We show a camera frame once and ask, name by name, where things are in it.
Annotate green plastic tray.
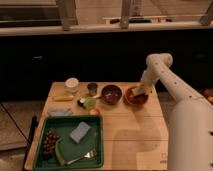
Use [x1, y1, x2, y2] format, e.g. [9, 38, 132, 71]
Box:
[33, 115, 104, 171]

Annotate red apple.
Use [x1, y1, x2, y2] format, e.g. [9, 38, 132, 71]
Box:
[89, 108, 100, 115]

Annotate silver fork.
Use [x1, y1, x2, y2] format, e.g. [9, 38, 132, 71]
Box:
[66, 150, 97, 165]

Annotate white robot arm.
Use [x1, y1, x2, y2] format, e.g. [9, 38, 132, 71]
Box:
[141, 53, 213, 171]

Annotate wooden folding table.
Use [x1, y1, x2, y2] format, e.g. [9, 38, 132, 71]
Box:
[24, 81, 171, 171]

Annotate green cucumber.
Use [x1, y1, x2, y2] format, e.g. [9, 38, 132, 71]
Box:
[55, 139, 66, 166]

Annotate bunch of dark grapes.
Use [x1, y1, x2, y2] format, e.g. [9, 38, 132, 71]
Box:
[43, 131, 59, 160]

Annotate metal tin can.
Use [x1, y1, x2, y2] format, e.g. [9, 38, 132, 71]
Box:
[87, 82, 98, 96]

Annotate red bowl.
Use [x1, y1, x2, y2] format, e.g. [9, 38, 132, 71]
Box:
[123, 87, 148, 108]

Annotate blue sponge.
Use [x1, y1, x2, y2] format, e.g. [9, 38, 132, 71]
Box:
[70, 122, 91, 143]

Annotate black white small object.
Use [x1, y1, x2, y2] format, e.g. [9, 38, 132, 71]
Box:
[77, 98, 86, 107]

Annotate white cup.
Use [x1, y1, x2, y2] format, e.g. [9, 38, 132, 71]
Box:
[65, 78, 79, 93]

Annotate dark maroon bowl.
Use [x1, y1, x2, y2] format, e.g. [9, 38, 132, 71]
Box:
[101, 85, 122, 105]

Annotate white eraser block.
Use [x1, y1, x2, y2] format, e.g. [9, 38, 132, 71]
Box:
[131, 88, 143, 97]

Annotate yellow banana piece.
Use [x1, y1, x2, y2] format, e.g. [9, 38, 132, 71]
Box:
[53, 95, 74, 101]

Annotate blue folded cloth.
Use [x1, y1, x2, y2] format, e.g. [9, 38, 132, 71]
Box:
[47, 108, 73, 116]

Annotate green small cup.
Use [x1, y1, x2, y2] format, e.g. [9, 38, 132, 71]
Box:
[84, 97, 96, 110]

